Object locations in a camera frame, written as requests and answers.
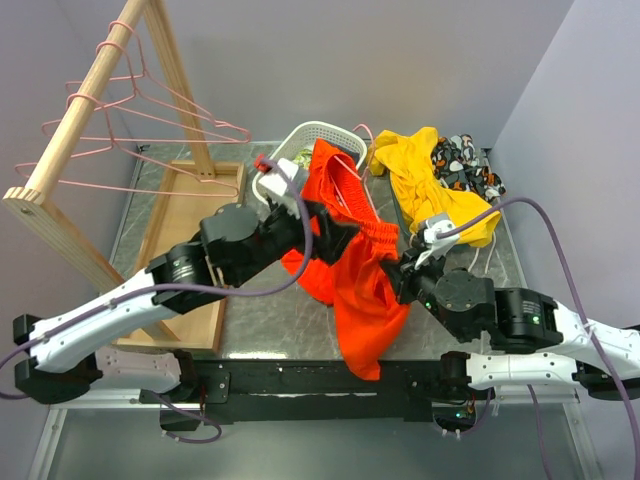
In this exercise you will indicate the white plastic laundry basket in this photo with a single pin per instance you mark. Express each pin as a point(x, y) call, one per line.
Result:
point(305, 136)

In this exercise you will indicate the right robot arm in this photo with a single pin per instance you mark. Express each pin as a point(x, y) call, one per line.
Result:
point(534, 339)

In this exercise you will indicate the wooden clothes rack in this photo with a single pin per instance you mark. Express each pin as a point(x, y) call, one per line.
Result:
point(190, 189)

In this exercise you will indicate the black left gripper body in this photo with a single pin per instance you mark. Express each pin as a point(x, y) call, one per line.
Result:
point(281, 234)

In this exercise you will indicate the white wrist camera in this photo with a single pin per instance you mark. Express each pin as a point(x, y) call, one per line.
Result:
point(271, 188)
point(434, 238)

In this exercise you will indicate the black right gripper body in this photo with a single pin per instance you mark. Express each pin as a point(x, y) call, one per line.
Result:
point(412, 282)

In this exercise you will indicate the orange mesh shorts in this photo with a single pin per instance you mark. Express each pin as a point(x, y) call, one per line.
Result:
point(367, 316)

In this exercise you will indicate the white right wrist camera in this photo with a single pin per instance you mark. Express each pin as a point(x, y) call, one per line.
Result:
point(434, 238)

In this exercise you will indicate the black white orange patterned garment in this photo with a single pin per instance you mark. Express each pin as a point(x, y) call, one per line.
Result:
point(458, 165)

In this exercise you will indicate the yellow garment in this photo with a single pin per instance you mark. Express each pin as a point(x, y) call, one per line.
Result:
point(407, 161)

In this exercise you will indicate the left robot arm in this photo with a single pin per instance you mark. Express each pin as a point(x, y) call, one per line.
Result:
point(70, 354)

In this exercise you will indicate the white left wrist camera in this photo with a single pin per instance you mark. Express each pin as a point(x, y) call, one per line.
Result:
point(271, 188)

